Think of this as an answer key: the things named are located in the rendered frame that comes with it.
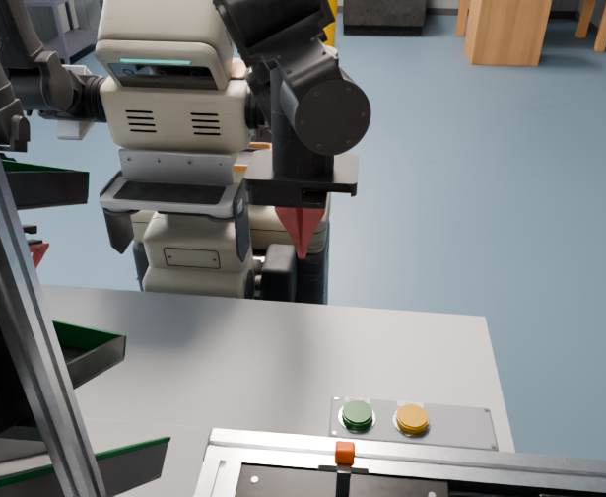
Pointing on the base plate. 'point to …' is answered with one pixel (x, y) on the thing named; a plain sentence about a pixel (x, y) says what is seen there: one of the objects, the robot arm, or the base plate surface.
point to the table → (275, 360)
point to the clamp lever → (344, 451)
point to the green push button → (357, 414)
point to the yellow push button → (412, 418)
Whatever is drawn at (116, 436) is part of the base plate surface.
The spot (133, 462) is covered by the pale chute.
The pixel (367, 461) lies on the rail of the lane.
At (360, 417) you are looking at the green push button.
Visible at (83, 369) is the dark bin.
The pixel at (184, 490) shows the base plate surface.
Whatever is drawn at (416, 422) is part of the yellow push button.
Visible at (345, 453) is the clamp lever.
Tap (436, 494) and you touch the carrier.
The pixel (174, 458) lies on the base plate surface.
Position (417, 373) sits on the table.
